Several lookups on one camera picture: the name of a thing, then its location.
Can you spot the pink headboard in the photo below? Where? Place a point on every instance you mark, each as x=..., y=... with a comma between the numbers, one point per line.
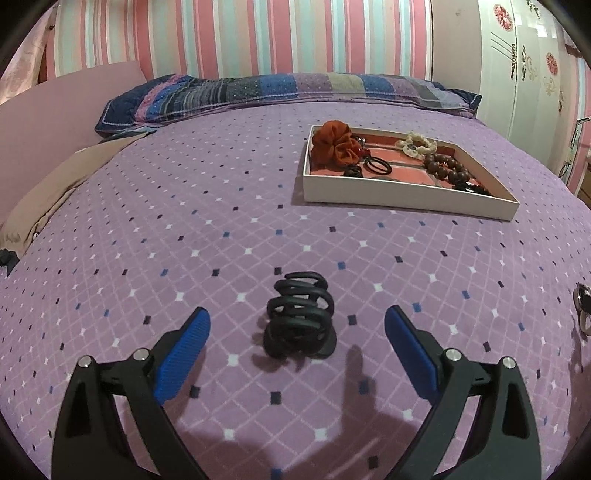
x=60, y=115

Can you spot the white decorated wardrobe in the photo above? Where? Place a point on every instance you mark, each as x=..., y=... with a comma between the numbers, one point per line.
x=521, y=69

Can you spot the orange scrunchie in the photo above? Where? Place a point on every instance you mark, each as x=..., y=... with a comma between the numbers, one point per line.
x=332, y=143

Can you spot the black hair claw clip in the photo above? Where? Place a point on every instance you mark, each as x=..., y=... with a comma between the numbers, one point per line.
x=300, y=332

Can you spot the small black object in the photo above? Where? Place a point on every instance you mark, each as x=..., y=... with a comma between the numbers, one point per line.
x=7, y=261

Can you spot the wooden nightstand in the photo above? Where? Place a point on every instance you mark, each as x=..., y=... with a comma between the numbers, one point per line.
x=587, y=184

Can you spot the white tray with brick lining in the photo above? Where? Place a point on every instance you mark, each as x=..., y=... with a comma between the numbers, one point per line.
x=392, y=194

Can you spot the desk lamp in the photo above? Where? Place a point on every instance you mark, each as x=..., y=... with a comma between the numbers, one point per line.
x=574, y=138

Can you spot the purple diamond-print blanket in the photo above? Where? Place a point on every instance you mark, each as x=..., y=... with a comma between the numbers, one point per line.
x=184, y=221

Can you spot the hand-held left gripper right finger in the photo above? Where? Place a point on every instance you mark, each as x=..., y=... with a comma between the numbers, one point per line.
x=411, y=355

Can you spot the patchwork striped pillow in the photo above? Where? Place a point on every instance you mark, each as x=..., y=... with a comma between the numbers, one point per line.
x=277, y=87

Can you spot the cream sheer scrunchie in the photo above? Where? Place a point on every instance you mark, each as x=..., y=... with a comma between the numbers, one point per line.
x=429, y=144

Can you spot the pink curtain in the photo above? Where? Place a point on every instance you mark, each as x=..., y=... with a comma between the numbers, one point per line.
x=23, y=64

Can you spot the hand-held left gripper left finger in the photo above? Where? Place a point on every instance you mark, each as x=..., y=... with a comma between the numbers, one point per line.
x=182, y=355

